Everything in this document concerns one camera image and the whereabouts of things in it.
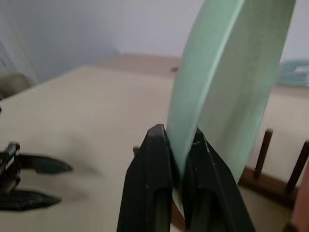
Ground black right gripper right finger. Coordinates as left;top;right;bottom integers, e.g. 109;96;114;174
183;126;256;232

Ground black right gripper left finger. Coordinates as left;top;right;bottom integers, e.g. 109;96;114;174
116;123;180;232

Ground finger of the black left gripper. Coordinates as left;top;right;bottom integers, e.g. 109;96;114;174
17;154;74;175
0;189;62;211

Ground green plate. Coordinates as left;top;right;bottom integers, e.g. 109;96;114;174
166;0;296;218

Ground wooden dish rack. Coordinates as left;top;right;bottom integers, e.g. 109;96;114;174
132;129;309;232

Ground teal green mat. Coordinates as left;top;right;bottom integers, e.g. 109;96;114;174
276;59;309;87

